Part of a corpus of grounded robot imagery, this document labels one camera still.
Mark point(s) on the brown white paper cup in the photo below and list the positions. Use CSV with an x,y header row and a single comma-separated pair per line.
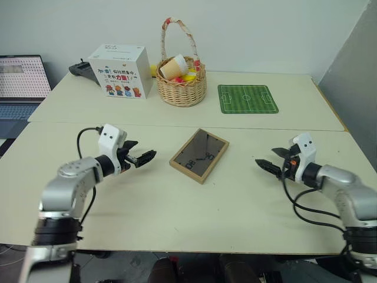
x,y
173,67

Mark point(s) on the yellow toy in basket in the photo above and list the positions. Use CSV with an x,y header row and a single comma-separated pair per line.
x,y
188,77

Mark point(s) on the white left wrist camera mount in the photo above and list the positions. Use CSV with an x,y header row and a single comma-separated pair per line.
x,y
108,140

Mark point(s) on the yellow toy behind box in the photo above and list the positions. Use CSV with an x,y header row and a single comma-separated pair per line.
x,y
153,71

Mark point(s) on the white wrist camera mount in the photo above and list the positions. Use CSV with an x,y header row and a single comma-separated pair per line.
x,y
306,150
108,140

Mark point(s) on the black handheld device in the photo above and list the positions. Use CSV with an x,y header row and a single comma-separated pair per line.
x,y
81,69

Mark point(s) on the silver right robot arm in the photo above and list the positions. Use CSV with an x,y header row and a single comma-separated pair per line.
x,y
341,185

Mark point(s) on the grey partition panel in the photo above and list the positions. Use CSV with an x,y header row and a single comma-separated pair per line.
x,y
350,88

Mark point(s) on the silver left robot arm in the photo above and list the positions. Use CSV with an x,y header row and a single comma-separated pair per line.
x,y
67,182

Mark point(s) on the laptop computer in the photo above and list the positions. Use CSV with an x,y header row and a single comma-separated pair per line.
x,y
20,88

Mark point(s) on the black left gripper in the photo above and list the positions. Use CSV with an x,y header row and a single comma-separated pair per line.
x,y
125,159

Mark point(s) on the green soccer field mat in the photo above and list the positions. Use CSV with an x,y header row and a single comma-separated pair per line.
x,y
248,98

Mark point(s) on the wooden framed dark tray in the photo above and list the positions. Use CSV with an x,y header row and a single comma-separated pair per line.
x,y
200,154

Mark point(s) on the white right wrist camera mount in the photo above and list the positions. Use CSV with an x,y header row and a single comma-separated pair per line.
x,y
306,150

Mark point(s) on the white printed cardboard box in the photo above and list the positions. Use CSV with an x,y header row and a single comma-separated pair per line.
x,y
123,76

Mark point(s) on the red toy in basket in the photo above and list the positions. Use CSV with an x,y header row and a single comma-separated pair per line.
x,y
177,80

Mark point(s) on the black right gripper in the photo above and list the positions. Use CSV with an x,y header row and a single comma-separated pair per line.
x,y
290,169

